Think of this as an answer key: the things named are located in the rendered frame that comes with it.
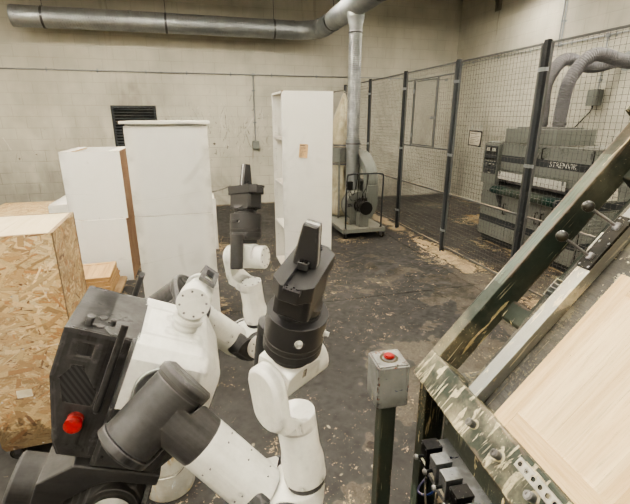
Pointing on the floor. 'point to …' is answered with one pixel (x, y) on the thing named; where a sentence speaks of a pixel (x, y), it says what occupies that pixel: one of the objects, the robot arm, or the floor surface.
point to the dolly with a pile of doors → (104, 276)
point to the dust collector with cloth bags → (353, 220)
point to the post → (384, 432)
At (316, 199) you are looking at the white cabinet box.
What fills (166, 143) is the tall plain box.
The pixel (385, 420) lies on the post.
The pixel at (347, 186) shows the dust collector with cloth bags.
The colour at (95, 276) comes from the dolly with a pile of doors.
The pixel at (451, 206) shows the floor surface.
